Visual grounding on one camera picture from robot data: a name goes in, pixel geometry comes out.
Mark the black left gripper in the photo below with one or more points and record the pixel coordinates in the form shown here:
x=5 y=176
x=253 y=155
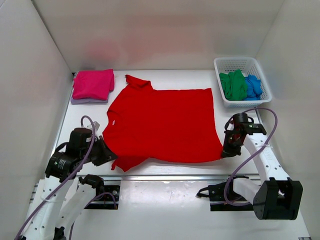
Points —
x=107 y=153

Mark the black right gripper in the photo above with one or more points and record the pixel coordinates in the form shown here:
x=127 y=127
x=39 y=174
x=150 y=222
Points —
x=229 y=152

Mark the red t-shirt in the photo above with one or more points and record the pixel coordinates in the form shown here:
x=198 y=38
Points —
x=175 y=126

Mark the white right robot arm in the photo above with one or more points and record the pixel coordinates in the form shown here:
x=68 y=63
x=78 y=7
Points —
x=277 y=197

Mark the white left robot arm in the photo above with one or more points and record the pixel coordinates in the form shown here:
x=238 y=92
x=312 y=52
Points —
x=51 y=219

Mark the folded lavender t-shirt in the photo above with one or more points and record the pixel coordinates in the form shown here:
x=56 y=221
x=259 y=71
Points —
x=87 y=101

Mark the crumpled blue t-shirt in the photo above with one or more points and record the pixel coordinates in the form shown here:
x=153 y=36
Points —
x=254 y=90

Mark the crumpled green t-shirt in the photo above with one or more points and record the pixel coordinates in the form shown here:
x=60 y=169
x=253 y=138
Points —
x=233 y=85

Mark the white plastic mesh basket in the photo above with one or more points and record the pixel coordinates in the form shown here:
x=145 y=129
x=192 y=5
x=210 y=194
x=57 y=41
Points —
x=248 y=66

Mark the folded pink t-shirt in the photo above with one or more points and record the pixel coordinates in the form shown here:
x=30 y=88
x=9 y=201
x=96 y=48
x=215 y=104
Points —
x=93 y=84

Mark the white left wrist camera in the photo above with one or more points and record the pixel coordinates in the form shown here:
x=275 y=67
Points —
x=96 y=126

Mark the aluminium table edge rail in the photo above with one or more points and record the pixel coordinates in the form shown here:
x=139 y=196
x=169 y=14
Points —
x=191 y=177

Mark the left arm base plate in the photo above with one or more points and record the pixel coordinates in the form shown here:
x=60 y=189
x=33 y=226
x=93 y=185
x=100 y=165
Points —
x=107 y=198

